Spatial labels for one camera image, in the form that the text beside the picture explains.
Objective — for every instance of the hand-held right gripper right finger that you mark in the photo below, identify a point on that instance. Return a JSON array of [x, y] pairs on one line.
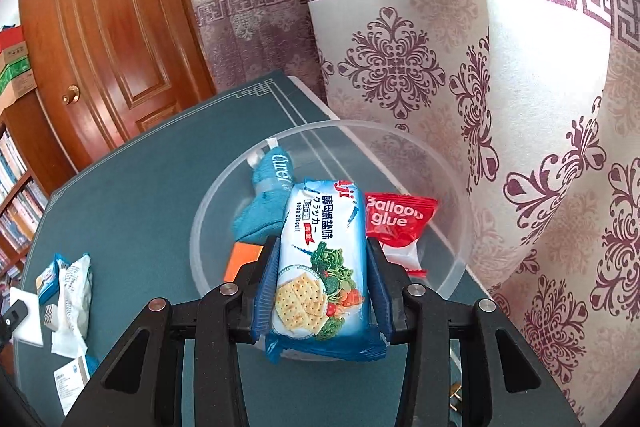
[[382, 297]]

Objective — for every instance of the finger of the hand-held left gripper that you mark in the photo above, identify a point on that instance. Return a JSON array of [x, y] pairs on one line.
[[12, 312]]

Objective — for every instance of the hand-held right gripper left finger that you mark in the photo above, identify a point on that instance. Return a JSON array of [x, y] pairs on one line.
[[265, 287]]

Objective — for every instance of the white sponge with black line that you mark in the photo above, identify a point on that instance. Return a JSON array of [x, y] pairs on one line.
[[30, 322]]

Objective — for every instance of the orange box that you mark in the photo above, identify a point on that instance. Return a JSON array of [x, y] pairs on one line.
[[242, 259]]

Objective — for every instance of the small blue snack packet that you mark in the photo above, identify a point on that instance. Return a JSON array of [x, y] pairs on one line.
[[50, 279]]

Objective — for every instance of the blue cracker packet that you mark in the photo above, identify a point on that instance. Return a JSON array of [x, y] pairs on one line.
[[320, 257]]

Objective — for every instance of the white packet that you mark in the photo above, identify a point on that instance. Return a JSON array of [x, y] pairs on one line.
[[75, 292]]

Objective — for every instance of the blue cloth packet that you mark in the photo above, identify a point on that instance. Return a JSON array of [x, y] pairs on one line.
[[265, 212]]

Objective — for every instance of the red glue packet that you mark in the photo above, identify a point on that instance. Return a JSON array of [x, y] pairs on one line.
[[395, 222]]

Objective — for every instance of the clear plastic bowl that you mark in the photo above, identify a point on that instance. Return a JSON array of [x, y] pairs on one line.
[[440, 232]]

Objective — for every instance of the white medicine box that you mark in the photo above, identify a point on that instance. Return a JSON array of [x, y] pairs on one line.
[[72, 382]]

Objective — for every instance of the rows of books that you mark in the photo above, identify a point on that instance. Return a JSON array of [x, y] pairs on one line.
[[15, 207]]

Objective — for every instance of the wooden bookshelf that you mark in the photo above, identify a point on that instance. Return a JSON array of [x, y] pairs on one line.
[[30, 142]]

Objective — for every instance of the purple patterned curtain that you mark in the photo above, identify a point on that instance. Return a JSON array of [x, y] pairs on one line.
[[240, 7], [500, 107]]

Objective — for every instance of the brass door knob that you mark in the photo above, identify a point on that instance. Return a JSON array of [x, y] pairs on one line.
[[70, 94]]

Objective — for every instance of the brown cardboard box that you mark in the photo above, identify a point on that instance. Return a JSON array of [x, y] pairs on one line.
[[12, 54]]

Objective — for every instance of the wooden door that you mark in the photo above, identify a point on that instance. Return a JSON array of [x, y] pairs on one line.
[[110, 32]]

